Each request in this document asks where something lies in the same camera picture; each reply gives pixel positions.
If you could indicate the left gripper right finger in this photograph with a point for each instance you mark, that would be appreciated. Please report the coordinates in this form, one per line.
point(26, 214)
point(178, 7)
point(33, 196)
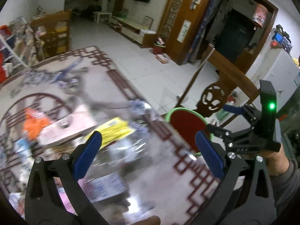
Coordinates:
point(244, 194)

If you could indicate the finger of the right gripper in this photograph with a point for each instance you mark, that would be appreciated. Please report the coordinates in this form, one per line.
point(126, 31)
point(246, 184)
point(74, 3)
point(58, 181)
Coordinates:
point(217, 131)
point(233, 109)

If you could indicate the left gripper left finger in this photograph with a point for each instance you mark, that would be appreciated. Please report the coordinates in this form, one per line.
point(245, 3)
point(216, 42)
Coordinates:
point(43, 204)

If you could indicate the pink plastic wrapper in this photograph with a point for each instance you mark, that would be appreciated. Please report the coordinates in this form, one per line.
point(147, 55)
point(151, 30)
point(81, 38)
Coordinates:
point(62, 193)

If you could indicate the blue white toothpaste box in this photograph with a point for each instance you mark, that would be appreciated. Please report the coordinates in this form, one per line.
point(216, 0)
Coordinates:
point(104, 188)

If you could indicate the orange snack bag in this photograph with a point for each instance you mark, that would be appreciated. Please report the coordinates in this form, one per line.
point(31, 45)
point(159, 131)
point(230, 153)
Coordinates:
point(34, 123)

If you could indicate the clear plastic bottle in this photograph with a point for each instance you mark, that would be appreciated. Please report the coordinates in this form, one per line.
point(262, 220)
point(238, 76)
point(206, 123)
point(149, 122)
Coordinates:
point(125, 156)

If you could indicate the pink white carton box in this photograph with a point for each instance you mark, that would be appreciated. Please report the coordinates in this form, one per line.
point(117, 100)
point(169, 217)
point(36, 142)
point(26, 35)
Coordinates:
point(67, 128)

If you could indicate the yellow medicine box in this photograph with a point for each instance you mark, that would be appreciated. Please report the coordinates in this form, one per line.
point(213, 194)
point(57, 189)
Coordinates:
point(112, 131)

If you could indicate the grey sleeve forearm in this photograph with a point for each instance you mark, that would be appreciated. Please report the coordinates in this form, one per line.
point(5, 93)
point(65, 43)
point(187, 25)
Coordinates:
point(285, 186)

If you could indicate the red green trash bin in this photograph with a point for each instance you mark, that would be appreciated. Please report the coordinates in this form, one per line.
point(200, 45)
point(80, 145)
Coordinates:
point(191, 126)

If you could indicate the person's right hand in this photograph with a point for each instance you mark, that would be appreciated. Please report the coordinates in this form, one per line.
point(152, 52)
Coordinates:
point(277, 162)

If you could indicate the carved wooden chair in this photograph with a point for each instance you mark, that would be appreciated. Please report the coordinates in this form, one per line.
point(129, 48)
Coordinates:
point(215, 95)

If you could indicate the white refrigerator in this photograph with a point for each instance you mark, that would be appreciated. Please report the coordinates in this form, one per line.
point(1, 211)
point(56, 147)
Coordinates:
point(279, 68)

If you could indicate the cardboard tissue box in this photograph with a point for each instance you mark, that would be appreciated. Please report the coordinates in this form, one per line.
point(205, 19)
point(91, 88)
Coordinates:
point(163, 58)

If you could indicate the small red floor bin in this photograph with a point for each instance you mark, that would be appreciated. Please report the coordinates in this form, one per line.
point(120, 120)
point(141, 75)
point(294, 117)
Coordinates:
point(158, 46)

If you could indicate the low tv cabinet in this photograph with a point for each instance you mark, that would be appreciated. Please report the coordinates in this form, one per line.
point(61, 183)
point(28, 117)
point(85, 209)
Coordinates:
point(134, 31)

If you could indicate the framed picture on cabinet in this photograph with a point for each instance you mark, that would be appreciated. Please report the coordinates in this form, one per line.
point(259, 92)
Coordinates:
point(147, 22)

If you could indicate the white magazine rack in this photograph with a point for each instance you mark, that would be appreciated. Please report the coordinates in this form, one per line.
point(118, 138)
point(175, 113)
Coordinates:
point(18, 49)

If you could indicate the small white side table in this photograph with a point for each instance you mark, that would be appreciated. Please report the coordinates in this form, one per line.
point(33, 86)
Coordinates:
point(102, 16)

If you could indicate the far wooden chair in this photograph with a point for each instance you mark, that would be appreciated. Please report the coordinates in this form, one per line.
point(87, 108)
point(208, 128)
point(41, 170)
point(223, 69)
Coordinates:
point(52, 34)

